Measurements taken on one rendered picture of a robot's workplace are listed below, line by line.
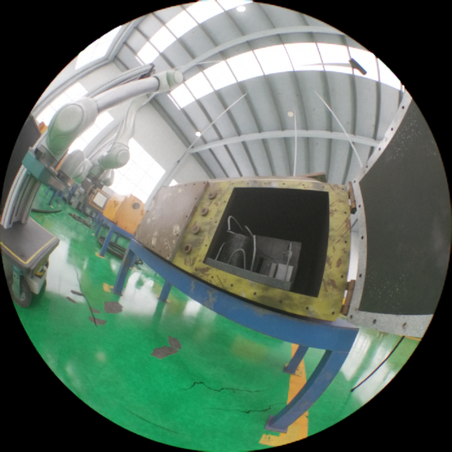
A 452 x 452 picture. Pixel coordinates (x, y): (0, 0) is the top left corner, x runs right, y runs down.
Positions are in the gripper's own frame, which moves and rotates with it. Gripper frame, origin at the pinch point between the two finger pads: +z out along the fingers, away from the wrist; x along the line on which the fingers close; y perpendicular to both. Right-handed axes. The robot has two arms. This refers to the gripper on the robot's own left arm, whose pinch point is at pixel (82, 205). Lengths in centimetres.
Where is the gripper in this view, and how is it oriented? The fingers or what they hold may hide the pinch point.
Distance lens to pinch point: 114.5
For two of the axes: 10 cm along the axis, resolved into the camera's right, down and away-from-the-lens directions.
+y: 4.9, 4.6, 7.5
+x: -8.0, -1.1, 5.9
